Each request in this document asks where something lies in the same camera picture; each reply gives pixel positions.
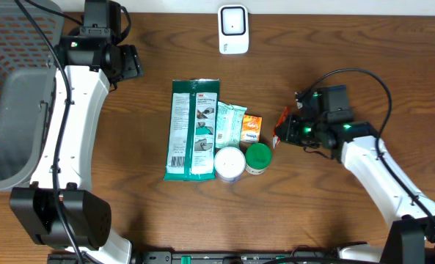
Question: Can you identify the white lid blue jar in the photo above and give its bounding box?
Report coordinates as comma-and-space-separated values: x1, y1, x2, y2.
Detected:
214, 147, 246, 183

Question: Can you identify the grey plastic shopping basket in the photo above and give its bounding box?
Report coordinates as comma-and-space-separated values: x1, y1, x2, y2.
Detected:
0, 1, 65, 191

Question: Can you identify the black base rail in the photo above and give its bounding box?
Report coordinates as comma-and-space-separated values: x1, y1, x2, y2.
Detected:
48, 250, 343, 264

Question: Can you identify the red snack wrapper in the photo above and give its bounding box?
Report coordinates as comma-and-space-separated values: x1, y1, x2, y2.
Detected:
272, 106, 291, 149

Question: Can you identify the large green 3M package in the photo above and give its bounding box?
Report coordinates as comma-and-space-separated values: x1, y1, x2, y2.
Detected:
164, 78, 220, 181

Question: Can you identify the light green wipes packet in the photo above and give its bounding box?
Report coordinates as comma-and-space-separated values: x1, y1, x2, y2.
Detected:
216, 101, 247, 149

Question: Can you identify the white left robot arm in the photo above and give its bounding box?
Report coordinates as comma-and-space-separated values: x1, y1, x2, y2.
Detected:
10, 36, 143, 263

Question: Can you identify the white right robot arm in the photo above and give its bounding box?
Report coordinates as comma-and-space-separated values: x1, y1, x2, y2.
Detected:
274, 114, 435, 263

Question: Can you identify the green lid jar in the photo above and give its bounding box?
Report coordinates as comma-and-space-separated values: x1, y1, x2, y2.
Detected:
245, 143, 272, 175

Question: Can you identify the white barcode scanner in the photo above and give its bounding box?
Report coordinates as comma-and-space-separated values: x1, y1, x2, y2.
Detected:
217, 4, 249, 55

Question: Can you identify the orange tissue pack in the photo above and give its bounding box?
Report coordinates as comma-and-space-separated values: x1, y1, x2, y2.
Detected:
241, 114, 262, 143

